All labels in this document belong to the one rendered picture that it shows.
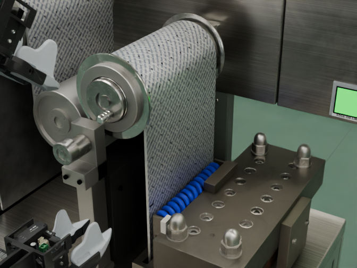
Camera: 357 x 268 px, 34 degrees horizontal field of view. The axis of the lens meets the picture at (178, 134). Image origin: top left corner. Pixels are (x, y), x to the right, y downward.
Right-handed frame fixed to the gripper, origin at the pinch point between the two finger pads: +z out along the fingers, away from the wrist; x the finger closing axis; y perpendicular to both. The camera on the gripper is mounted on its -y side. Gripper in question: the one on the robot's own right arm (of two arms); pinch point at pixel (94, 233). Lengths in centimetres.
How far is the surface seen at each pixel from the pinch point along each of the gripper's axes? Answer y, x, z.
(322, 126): -109, 41, 260
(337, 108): 8, -22, 45
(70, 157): 8.7, 7.6, 4.6
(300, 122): -109, 55, 258
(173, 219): -2.1, -7.0, 11.5
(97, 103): 15.2, 7.5, 11.8
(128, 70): 21.4, 2.2, 13.6
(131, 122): 13.0, 1.4, 12.6
